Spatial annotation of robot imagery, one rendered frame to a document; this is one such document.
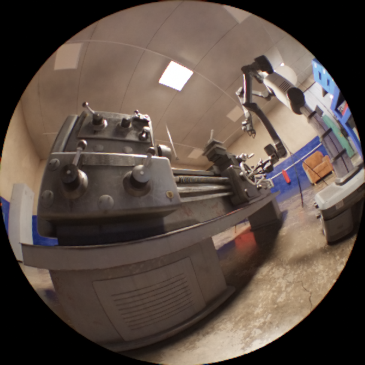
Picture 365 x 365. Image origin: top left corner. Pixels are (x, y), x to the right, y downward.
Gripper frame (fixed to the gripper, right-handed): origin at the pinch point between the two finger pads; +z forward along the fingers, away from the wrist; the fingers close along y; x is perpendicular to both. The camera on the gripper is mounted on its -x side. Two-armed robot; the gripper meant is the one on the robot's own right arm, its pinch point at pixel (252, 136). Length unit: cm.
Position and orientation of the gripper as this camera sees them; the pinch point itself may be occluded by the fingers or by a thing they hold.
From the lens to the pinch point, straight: 141.8
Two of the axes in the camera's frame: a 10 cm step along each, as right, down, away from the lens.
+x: 5.5, 0.4, -8.3
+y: -8.4, 0.4, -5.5
